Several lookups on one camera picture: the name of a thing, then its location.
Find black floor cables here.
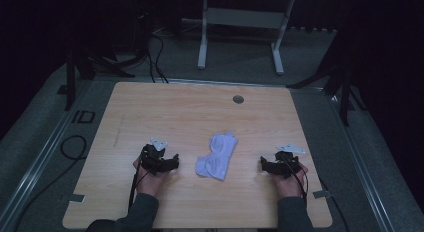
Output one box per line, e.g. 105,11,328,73
145,31,170,84

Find hand-held gripper cable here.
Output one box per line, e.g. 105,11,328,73
127,167,142,211
281,154,310,200

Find right hand-held gripper cable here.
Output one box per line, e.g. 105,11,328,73
281,154,310,200

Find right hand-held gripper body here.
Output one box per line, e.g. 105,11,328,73
272,143,307,180

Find black tape floor marking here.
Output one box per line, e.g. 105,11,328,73
70,109,97,124

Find person's right hand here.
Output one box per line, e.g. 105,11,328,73
269,164,310,200

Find white bra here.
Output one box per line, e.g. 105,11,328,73
194,131,239,182

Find left hand-held gripper cable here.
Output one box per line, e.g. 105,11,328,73
127,167,142,211

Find black tripod stand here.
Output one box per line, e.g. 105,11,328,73
55,41,136,112
285,25,368,127

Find white metal desk frame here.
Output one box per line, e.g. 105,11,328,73
197,0,297,76

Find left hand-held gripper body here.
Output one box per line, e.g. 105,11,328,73
139,136,169,175

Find black looped floor cable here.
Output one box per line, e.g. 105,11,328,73
11,134,88,232

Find thin black floor cable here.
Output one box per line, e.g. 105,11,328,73
318,178,350,232

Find person's left hand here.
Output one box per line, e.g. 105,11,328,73
132,157,172,198

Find metal floor rail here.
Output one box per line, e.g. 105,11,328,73
0,79,96,232
328,94,396,232

